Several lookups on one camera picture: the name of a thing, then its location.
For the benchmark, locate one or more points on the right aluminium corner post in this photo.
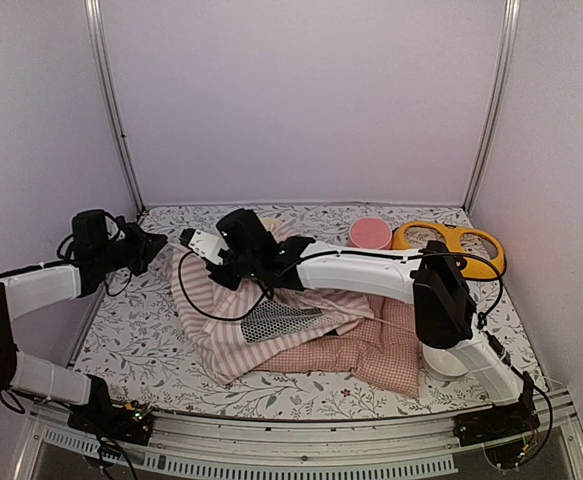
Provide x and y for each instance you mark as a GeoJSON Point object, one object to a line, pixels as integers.
{"type": "Point", "coordinates": [502, 68]}

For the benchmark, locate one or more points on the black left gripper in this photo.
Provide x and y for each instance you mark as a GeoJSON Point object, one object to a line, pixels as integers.
{"type": "Point", "coordinates": [148, 245]}

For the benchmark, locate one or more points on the aluminium corner post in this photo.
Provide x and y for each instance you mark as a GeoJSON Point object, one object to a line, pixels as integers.
{"type": "Point", "coordinates": [97, 36]}
{"type": "Point", "coordinates": [502, 68]}

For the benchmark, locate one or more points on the pink round pet bowl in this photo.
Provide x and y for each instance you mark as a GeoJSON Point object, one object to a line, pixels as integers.
{"type": "Point", "coordinates": [370, 233]}

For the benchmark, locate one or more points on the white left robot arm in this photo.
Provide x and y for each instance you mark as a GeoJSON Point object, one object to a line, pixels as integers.
{"type": "Point", "coordinates": [98, 245]}

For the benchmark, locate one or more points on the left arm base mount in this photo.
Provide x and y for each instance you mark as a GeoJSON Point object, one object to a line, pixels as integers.
{"type": "Point", "coordinates": [127, 424]}

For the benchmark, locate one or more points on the white ceramic bowl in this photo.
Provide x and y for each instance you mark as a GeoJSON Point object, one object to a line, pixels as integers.
{"type": "Point", "coordinates": [442, 365]}

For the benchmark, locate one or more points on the white tent pole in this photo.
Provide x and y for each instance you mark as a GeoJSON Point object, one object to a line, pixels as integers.
{"type": "Point", "coordinates": [395, 326]}

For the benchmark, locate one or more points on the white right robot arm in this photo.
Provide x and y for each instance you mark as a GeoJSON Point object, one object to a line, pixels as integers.
{"type": "Point", "coordinates": [430, 279]}

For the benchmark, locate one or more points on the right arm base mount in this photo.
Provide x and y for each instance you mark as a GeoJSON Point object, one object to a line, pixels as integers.
{"type": "Point", "coordinates": [495, 423]}

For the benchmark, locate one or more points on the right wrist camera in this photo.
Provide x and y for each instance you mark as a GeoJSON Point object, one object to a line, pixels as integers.
{"type": "Point", "coordinates": [206, 246]}

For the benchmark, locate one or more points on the left aluminium corner post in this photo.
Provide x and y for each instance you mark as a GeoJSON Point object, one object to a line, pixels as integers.
{"type": "Point", "coordinates": [97, 36]}

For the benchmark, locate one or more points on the cream pet bowl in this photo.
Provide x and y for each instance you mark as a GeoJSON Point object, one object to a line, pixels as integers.
{"type": "Point", "coordinates": [269, 223]}

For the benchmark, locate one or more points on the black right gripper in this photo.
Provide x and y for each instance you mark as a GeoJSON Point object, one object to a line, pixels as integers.
{"type": "Point", "coordinates": [229, 281]}

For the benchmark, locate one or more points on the floral tablecloth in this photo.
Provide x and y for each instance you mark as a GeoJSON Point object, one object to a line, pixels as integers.
{"type": "Point", "coordinates": [136, 344]}

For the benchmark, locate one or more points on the yellow double bowl stand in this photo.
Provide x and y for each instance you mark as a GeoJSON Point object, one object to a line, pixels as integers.
{"type": "Point", "coordinates": [458, 239]}

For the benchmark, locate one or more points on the pink gingham cushion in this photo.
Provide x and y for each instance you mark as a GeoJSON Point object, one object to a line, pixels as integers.
{"type": "Point", "coordinates": [379, 355]}

